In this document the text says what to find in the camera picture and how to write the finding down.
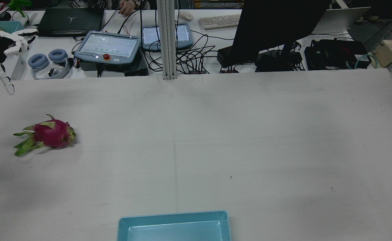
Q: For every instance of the bystander bare hand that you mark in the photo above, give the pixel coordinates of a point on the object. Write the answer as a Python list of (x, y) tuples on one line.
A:
[(127, 8)]

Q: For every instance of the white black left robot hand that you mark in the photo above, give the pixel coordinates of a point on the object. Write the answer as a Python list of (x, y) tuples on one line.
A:
[(15, 42)]

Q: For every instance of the teal plastic box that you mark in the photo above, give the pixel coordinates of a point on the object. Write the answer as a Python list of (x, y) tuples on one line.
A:
[(7, 26)]

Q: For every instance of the white cardboard box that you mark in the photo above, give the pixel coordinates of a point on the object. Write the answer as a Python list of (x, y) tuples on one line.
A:
[(18, 68)]

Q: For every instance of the blue padded headphones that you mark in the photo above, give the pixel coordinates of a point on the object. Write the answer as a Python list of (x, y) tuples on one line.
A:
[(35, 62)]

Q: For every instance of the grey blue teach pendant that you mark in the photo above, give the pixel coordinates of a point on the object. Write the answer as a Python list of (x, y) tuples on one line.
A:
[(149, 36)]

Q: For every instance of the green plastic toy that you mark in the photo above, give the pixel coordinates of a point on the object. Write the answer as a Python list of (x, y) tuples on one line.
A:
[(15, 4)]

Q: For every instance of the teach pendant with red button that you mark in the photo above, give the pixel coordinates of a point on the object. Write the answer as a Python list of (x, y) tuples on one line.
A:
[(109, 45)]

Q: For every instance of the black laptop closed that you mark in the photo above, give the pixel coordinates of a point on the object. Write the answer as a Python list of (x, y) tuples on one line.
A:
[(70, 21)]

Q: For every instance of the white computer mouse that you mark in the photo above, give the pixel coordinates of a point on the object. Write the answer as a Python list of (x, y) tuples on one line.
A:
[(186, 15)]

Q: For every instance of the white keyboard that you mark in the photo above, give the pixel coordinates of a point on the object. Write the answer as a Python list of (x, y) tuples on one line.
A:
[(219, 21)]

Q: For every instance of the black Huawei monitor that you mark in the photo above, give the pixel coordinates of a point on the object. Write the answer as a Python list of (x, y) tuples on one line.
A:
[(276, 26)]

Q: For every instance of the black dock box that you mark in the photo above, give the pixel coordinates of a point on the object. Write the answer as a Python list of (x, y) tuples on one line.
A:
[(273, 63)]

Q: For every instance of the black bag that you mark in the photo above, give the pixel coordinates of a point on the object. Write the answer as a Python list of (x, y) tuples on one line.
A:
[(333, 55)]

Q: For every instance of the light blue plastic tray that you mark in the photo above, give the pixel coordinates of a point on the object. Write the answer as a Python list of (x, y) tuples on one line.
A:
[(176, 231)]

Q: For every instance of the wooden box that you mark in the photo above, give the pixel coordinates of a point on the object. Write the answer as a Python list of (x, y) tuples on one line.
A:
[(388, 52)]

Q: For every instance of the aluminium profile post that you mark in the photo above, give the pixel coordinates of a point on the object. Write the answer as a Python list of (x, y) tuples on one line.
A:
[(167, 40)]

